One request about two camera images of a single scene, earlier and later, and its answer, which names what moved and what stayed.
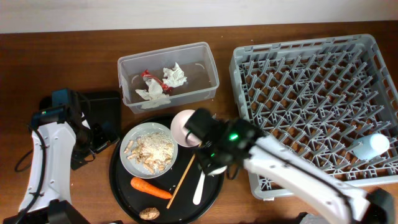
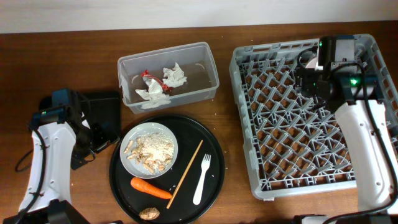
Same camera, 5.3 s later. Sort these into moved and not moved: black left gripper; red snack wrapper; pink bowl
Moved: pink bowl
Not moved: red snack wrapper; black left gripper
